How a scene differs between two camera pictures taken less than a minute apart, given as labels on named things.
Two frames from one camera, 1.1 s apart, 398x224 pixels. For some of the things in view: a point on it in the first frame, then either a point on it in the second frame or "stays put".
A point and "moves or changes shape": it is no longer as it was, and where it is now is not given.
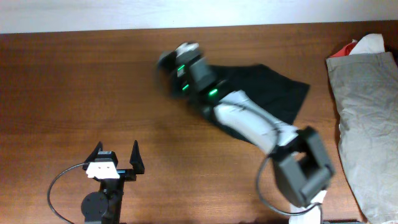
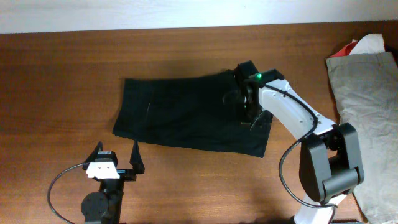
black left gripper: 137,165 stays put
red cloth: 345,50 stays put
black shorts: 282,95 moves or changes shape
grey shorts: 365,89 stays put
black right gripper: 176,71 → 265,116
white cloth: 369,43 stays put
